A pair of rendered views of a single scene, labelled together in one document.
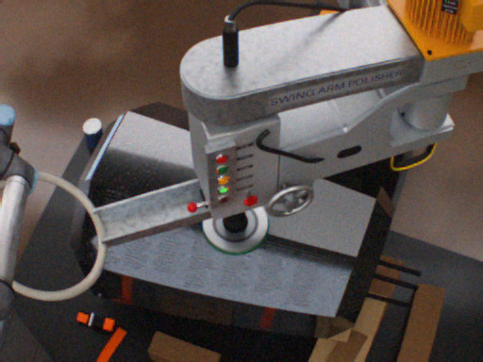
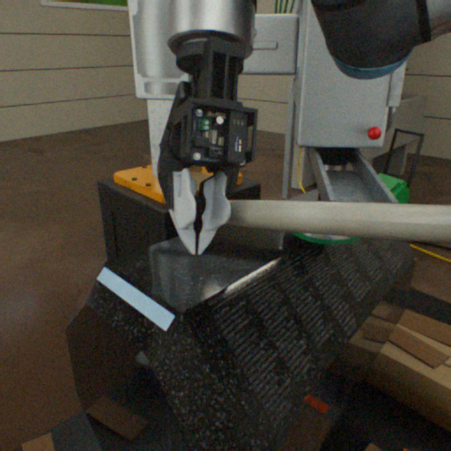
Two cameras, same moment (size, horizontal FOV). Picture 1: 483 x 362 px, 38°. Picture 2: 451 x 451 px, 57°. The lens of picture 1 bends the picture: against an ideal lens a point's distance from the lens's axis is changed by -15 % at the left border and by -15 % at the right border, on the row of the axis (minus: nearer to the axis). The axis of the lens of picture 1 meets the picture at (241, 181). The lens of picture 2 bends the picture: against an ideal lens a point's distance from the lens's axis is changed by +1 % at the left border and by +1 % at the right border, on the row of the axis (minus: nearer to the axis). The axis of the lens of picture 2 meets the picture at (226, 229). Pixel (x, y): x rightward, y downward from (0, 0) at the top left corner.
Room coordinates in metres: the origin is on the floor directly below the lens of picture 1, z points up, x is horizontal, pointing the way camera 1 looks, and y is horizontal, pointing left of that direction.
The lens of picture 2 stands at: (1.07, 1.21, 1.38)
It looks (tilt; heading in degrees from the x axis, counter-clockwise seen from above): 24 degrees down; 294
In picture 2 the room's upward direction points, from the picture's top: straight up
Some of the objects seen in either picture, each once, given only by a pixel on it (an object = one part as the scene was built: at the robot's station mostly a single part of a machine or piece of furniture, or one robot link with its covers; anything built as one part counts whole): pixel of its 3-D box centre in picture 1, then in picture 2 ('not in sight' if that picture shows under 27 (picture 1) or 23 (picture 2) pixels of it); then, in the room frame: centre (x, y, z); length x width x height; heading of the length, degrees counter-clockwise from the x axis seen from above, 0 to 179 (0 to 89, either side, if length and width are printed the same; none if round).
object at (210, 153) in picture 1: (221, 175); (399, 42); (1.15, 0.05, 1.38); 0.08 x 0.03 x 0.28; 108
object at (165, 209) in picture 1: (200, 199); (338, 164); (1.25, 0.13, 1.09); 0.69 x 0.19 x 0.05; 108
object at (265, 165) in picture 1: (259, 138); (339, 63); (1.30, -0.05, 1.32); 0.36 x 0.22 x 0.45; 108
